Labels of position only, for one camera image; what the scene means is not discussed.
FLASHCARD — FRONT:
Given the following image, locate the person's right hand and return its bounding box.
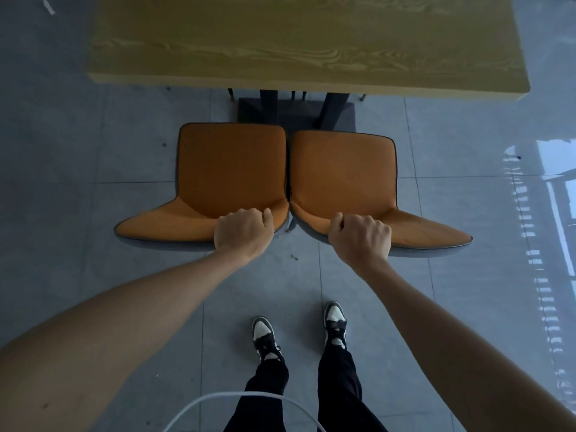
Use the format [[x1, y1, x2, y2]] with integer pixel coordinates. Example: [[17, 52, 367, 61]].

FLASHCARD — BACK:
[[328, 212, 392, 270]]

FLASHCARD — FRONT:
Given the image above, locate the person's left hand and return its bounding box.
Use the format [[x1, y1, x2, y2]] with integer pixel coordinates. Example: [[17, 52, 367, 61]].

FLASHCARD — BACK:
[[214, 208, 275, 265]]

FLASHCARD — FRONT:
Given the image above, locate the orange upholstered chair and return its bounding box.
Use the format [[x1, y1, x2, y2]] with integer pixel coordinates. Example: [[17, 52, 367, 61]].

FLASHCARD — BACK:
[[114, 122, 290, 253], [288, 130, 474, 259]]

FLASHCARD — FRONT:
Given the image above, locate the person's left forearm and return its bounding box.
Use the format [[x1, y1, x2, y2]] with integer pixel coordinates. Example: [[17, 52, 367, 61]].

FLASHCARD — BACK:
[[0, 247, 253, 432]]

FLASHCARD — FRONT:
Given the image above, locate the person's right forearm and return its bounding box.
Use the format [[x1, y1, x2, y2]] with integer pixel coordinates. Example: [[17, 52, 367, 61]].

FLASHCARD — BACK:
[[355, 257, 576, 432]]

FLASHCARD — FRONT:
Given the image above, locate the person's right shoe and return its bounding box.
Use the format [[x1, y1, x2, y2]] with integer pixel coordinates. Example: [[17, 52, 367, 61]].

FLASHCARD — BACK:
[[323, 301, 348, 350]]

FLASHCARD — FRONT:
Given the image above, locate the person's shoe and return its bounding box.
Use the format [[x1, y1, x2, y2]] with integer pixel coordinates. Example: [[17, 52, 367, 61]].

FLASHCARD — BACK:
[[323, 301, 348, 350], [251, 316, 285, 364]]

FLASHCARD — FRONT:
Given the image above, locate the black table base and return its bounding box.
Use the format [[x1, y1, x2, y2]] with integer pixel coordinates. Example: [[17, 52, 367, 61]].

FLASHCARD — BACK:
[[228, 88, 367, 133]]

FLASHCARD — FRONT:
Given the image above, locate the person's left shoe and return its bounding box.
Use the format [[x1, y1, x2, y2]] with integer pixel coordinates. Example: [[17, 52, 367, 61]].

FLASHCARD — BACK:
[[251, 316, 285, 364]]

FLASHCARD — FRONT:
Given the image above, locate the person's right trouser leg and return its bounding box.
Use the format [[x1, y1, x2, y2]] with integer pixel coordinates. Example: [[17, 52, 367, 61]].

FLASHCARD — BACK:
[[317, 342, 389, 432]]

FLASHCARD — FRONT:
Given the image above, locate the person's trouser leg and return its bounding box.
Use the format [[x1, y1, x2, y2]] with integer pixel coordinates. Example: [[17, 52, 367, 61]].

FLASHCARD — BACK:
[[223, 357, 290, 432], [317, 342, 389, 432]]

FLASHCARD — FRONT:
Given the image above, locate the person's left trouser leg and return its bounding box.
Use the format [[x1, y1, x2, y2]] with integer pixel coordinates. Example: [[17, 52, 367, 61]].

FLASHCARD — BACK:
[[223, 357, 290, 432]]

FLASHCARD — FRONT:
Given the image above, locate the wooden table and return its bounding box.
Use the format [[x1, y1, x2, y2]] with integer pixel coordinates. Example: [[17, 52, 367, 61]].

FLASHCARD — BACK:
[[87, 0, 531, 102]]

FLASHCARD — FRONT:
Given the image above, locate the white cable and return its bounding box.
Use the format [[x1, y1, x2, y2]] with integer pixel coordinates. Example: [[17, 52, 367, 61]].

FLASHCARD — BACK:
[[163, 391, 327, 432]]

